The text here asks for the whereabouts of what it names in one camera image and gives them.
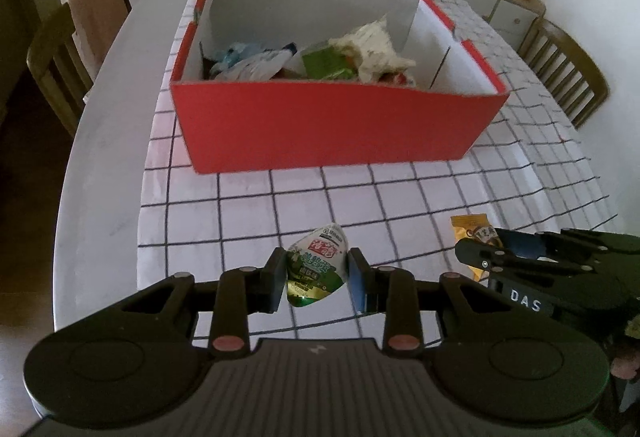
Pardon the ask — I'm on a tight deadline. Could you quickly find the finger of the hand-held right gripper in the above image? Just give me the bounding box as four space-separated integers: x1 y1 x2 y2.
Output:
454 237 508 280
492 227 566 263

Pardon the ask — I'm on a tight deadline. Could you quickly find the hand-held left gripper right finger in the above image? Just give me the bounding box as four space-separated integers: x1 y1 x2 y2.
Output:
347 247 491 354

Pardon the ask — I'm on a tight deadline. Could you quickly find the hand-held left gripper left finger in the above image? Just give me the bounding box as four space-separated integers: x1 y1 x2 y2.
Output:
117 247 287 354

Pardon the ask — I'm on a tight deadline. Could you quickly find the yellow snack packet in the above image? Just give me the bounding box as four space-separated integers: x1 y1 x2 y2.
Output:
450 214 503 282

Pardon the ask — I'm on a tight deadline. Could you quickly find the green white snack packet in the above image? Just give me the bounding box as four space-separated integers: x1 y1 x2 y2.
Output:
284 223 349 309

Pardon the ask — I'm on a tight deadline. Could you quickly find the red cardboard box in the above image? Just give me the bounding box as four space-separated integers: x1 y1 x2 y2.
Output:
169 0 511 175

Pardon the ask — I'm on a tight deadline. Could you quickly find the bright green snack packet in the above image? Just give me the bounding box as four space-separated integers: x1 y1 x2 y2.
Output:
300 42 360 82

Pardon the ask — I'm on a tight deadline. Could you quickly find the person's right hand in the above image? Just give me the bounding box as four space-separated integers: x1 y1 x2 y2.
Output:
610 352 640 380

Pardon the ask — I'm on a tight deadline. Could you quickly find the white checkered tablecloth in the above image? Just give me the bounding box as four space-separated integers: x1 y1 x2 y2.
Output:
136 0 618 348

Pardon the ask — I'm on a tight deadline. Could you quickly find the white sideboard cabinet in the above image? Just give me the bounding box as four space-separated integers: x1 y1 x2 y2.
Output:
440 0 547 50

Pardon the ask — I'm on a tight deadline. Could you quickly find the pink towel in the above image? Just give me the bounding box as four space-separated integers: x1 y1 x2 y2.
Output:
67 0 126 72

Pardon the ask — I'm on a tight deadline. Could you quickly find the wooden chair with towel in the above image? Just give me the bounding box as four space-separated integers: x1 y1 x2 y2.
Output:
26 0 156 138

